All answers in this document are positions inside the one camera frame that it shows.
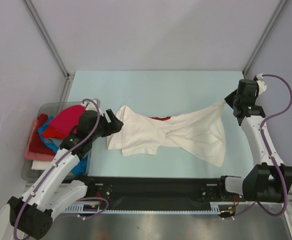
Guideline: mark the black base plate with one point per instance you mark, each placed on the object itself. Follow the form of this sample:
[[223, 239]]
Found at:
[[171, 192]]

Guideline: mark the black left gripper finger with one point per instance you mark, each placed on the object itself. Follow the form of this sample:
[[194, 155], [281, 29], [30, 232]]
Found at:
[[108, 130], [115, 123]]

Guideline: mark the right aluminium frame post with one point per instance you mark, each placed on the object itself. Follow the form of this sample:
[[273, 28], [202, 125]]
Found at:
[[273, 20]]

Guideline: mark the dark red folded t-shirt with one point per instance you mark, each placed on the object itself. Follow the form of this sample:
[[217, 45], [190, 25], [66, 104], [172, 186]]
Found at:
[[36, 145]]

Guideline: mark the white folded t-shirt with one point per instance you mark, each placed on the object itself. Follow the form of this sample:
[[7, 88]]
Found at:
[[41, 165]]

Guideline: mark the pink folded t-shirt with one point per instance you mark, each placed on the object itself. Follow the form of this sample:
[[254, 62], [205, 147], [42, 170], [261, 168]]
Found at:
[[29, 155]]

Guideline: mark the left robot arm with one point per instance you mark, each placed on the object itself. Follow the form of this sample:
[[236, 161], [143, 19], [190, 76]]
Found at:
[[34, 212]]

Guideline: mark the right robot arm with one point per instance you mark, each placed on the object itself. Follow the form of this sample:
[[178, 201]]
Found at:
[[270, 179]]

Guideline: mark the aluminium frame post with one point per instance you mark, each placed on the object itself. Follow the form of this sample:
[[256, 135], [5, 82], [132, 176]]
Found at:
[[68, 76], [273, 20]]

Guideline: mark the white slotted cable duct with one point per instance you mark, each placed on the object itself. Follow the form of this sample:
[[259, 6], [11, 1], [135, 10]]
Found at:
[[213, 208]]

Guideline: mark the white t-shirt with red print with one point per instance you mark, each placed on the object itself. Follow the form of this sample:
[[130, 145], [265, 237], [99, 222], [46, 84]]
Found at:
[[200, 133]]

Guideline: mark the magenta t-shirt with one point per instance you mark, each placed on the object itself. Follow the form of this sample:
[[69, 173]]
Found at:
[[67, 119]]

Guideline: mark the left aluminium frame post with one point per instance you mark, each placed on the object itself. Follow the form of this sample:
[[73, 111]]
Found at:
[[68, 76]]

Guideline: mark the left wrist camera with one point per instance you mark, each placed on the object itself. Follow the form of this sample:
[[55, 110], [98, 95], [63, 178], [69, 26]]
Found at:
[[92, 105]]

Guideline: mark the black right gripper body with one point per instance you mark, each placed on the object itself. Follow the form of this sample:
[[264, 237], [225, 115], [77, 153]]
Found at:
[[235, 100]]

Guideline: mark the clear plastic bin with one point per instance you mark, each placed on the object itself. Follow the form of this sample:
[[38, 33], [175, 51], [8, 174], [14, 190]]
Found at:
[[51, 110]]

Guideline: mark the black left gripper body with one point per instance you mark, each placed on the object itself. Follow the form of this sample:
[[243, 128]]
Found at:
[[102, 122]]

